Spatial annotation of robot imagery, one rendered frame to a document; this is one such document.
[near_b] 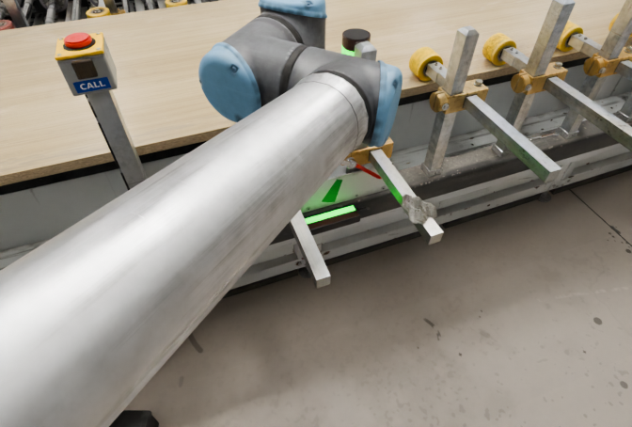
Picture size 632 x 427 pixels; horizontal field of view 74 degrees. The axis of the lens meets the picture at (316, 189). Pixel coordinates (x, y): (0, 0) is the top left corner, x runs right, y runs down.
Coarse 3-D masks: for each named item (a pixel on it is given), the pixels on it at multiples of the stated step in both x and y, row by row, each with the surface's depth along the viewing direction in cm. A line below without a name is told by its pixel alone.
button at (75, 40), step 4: (80, 32) 66; (68, 36) 66; (72, 36) 66; (76, 36) 66; (80, 36) 66; (84, 36) 66; (88, 36) 66; (64, 40) 65; (68, 40) 64; (72, 40) 64; (76, 40) 64; (80, 40) 64; (84, 40) 65; (88, 40) 65; (68, 44) 64; (72, 44) 64; (76, 44) 64; (80, 44) 64; (84, 44) 65; (72, 48) 65; (76, 48) 65
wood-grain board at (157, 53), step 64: (256, 0) 160; (384, 0) 160; (448, 0) 160; (512, 0) 160; (576, 0) 160; (0, 64) 125; (128, 64) 125; (192, 64) 125; (448, 64) 125; (0, 128) 103; (64, 128) 103; (128, 128) 103; (192, 128) 103
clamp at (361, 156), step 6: (390, 144) 104; (354, 150) 102; (360, 150) 102; (366, 150) 103; (384, 150) 105; (390, 150) 106; (348, 156) 102; (354, 156) 102; (360, 156) 103; (366, 156) 104; (390, 156) 107; (360, 162) 105; (366, 162) 105
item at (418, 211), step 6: (408, 198) 91; (414, 198) 90; (420, 198) 91; (402, 204) 90; (408, 204) 89; (414, 204) 90; (420, 204) 89; (426, 204) 89; (432, 204) 90; (408, 210) 89; (414, 210) 88; (420, 210) 86; (426, 210) 89; (432, 210) 88; (414, 216) 88; (420, 216) 87; (426, 216) 88; (432, 216) 88; (414, 222) 87; (420, 222) 87; (426, 222) 87
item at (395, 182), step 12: (372, 156) 102; (384, 156) 102; (384, 168) 99; (384, 180) 100; (396, 180) 96; (396, 192) 95; (408, 192) 93; (408, 216) 92; (420, 228) 88; (432, 228) 86; (432, 240) 86
